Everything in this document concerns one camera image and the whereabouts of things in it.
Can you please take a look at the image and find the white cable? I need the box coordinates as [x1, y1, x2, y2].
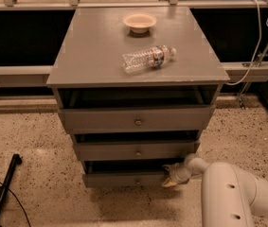
[224, 0, 268, 87]

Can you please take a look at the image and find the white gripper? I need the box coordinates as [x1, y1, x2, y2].
[162, 163, 191, 187]

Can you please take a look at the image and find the grey middle drawer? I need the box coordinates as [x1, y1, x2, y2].
[73, 140, 200, 161]

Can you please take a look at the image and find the thin black cable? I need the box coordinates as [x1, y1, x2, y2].
[0, 166, 32, 227]

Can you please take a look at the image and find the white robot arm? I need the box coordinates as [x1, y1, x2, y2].
[162, 153, 268, 227]

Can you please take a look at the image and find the grey drawer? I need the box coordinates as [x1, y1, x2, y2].
[73, 140, 200, 161]
[58, 106, 215, 134]
[82, 158, 184, 188]

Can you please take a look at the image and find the grey wooden drawer cabinet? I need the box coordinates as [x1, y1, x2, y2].
[46, 6, 231, 188]

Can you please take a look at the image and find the beige paper bowl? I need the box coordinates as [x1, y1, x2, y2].
[123, 13, 157, 34]

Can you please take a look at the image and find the clear plastic water bottle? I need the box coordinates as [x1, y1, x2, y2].
[122, 45, 177, 73]

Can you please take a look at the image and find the grey bottom drawer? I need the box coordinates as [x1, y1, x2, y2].
[82, 158, 184, 188]

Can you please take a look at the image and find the grey top drawer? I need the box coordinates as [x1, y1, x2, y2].
[58, 106, 215, 134]

